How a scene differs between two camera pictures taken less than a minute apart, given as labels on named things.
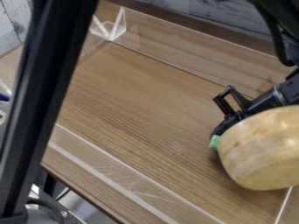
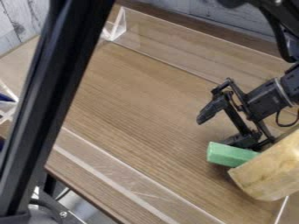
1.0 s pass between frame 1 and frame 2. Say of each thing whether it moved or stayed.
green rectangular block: moved
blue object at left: stayed
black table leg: stayed
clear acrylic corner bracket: stayed
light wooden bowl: moved
